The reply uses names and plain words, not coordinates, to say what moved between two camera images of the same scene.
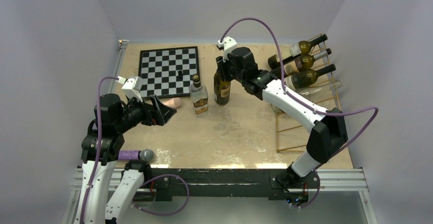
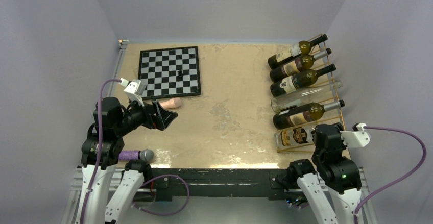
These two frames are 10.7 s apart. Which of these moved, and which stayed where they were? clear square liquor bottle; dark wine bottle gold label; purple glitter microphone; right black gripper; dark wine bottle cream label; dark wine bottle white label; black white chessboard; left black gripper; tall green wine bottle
Moved: tall green wine bottle; clear square liquor bottle; right black gripper
Stayed: dark wine bottle gold label; dark wine bottle white label; purple glitter microphone; black white chessboard; dark wine bottle cream label; left black gripper
